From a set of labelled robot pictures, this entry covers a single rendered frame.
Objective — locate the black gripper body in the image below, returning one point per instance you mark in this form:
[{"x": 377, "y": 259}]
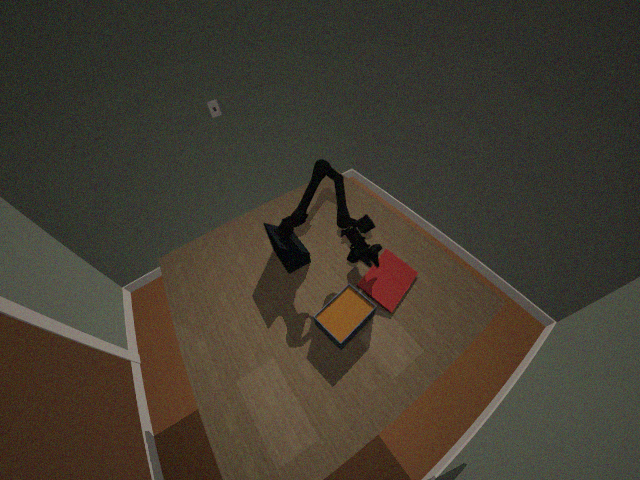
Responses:
[{"x": 365, "y": 247}]

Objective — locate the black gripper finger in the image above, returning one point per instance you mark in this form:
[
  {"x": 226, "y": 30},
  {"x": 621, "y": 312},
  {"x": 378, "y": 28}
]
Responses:
[
  {"x": 374, "y": 260},
  {"x": 365, "y": 260}
]

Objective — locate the red box lid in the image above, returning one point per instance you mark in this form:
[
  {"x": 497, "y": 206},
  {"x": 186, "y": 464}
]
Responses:
[{"x": 388, "y": 283}]

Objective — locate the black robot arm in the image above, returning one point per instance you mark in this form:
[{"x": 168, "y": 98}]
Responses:
[{"x": 321, "y": 169}]

